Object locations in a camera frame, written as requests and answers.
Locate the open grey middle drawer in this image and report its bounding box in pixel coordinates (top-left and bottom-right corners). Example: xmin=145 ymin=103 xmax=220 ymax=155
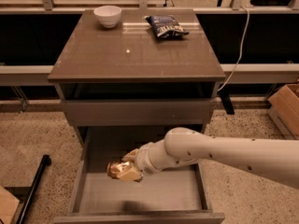
xmin=53 ymin=126 xmax=224 ymax=224

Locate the black table leg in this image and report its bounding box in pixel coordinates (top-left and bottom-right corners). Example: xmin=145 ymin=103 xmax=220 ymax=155
xmin=219 ymin=90 xmax=235 ymax=115

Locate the black metal bar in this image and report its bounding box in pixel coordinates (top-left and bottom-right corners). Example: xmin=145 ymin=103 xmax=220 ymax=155
xmin=16 ymin=155 xmax=51 ymax=224

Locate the cardboard box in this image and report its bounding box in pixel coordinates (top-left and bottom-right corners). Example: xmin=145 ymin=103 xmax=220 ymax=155
xmin=268 ymin=84 xmax=299 ymax=140

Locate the wooden board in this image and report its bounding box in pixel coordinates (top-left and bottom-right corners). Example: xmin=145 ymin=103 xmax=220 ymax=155
xmin=0 ymin=187 xmax=20 ymax=224

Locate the grey top drawer front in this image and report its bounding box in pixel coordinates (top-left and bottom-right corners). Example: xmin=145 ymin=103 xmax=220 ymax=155
xmin=61 ymin=99 xmax=215 ymax=126

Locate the white ceramic bowl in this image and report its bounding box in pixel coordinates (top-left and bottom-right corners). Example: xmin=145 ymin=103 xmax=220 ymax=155
xmin=93 ymin=6 xmax=122 ymax=28

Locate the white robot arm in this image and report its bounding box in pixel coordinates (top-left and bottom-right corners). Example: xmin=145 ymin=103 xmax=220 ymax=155
xmin=122 ymin=128 xmax=299 ymax=189

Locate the grey drawer cabinet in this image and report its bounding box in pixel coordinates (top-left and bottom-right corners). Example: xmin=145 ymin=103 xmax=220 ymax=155
xmin=47 ymin=8 xmax=226 ymax=224

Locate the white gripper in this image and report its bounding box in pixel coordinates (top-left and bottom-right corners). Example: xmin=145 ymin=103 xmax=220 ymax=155
xmin=117 ymin=140 xmax=199 ymax=182

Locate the white power cable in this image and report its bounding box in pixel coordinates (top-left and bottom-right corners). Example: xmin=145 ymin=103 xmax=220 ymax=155
xmin=217 ymin=6 xmax=251 ymax=92

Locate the blue chip bag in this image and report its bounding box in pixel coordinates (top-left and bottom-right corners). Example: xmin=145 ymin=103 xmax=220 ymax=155
xmin=145 ymin=15 xmax=189 ymax=38

